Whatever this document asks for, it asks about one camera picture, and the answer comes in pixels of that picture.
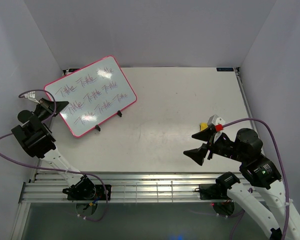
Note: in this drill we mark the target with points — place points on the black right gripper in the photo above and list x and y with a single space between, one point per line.
198 154

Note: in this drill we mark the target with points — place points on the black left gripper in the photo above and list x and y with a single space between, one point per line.
53 107

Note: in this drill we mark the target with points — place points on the yellow whiteboard eraser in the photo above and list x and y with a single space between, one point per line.
203 126

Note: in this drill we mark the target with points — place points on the pink framed whiteboard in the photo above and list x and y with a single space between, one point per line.
94 94

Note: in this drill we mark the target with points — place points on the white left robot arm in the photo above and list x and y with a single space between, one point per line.
37 140

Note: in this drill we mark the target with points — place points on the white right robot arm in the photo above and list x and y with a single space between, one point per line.
278 217

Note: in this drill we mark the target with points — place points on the blue table label left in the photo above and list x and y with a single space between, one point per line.
70 70

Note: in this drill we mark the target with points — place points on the blue table label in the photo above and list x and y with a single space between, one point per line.
224 69
70 70

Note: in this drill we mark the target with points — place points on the blue table label right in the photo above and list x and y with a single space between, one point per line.
224 69

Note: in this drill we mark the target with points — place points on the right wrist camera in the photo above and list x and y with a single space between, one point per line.
217 122

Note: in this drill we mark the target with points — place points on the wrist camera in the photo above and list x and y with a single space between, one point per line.
31 95
217 122

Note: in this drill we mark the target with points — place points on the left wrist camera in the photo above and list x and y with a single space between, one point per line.
31 95

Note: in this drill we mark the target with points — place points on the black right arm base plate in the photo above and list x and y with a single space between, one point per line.
210 192

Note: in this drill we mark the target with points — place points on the wire easel stand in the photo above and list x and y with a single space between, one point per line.
119 113

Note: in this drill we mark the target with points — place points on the aluminium extrusion rail frame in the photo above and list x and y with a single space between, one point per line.
125 187

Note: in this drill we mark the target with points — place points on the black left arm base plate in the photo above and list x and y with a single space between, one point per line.
97 192

